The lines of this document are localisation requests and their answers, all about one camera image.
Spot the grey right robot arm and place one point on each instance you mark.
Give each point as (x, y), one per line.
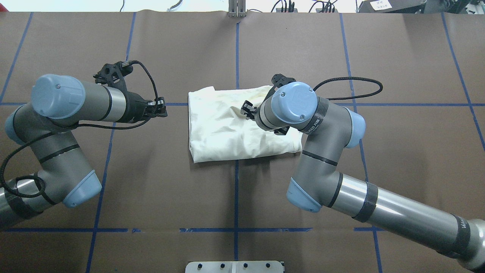
(425, 145)

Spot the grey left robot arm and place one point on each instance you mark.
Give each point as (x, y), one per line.
(58, 104)

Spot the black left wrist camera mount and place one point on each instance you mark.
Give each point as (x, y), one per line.
(113, 75)

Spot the black box with white label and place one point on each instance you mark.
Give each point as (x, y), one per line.
(392, 6)

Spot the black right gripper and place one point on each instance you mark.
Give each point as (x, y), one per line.
(249, 109)

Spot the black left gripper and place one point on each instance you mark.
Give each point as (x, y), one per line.
(134, 107)

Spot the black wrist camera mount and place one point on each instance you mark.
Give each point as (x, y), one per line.
(278, 80)
(113, 75)

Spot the grey aluminium frame post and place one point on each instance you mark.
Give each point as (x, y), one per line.
(237, 8)

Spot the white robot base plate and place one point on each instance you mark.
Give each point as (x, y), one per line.
(251, 266)

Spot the cream long-sleeve cat shirt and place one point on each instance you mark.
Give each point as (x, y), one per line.
(218, 131)

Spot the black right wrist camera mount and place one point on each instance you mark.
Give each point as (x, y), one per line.
(278, 80)

